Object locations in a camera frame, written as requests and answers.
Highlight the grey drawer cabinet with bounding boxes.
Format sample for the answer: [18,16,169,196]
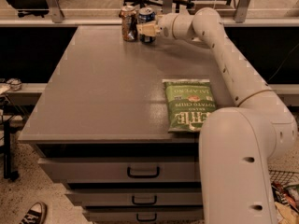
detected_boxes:
[20,26,232,224]

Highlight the wire basket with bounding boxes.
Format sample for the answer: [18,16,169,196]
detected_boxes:
[269,170,299,187]

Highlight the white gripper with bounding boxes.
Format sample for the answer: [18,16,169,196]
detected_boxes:
[136,13,178,39]

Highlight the small round object on ledge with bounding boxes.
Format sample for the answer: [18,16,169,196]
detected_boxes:
[7,78,22,91]

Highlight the blue pepsi can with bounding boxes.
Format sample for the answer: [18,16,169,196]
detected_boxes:
[137,7,155,44]

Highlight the snack bags in basket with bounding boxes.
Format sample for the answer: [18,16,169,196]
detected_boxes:
[272,182,299,224]

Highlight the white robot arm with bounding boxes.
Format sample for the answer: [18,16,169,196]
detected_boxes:
[137,7,297,224]

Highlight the orange soda can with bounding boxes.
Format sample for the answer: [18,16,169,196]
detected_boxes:
[119,6,137,42]

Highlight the green kettle chips bag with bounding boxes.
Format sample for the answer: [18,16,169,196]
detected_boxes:
[163,79,217,133]

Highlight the black stand left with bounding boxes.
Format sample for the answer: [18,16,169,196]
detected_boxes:
[0,95,19,181]

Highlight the drawer black handle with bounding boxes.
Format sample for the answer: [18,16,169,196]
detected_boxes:
[127,167,160,179]
[131,195,157,205]
[135,213,157,222]

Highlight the black and white sneaker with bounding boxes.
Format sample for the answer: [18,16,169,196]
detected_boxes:
[19,202,47,224]

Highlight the middle drawer black handle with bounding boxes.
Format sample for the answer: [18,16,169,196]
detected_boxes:
[131,195,157,205]

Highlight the top drawer black handle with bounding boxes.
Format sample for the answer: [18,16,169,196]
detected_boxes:
[127,167,160,179]

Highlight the bottom drawer black handle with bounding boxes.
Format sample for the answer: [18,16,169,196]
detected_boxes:
[135,213,157,222]

